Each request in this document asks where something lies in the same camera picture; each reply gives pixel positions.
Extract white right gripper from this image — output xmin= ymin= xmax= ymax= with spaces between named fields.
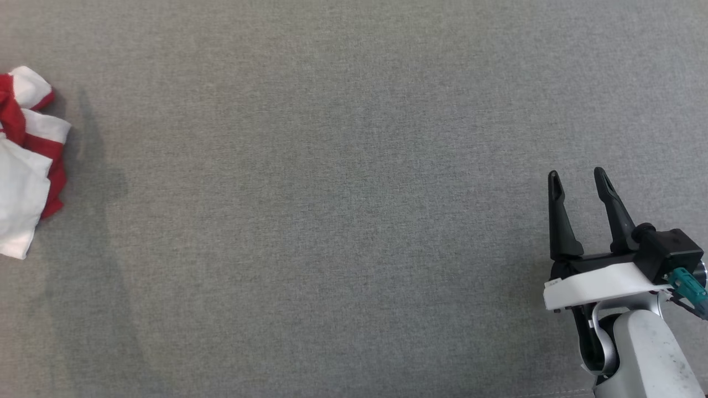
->
xmin=543 ymin=167 xmax=673 ymax=311

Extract red and white jersey shirt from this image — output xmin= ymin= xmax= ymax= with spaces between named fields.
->
xmin=0 ymin=66 xmax=72 ymax=260

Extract teal plug black cable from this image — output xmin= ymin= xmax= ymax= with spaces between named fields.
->
xmin=665 ymin=268 xmax=708 ymax=320

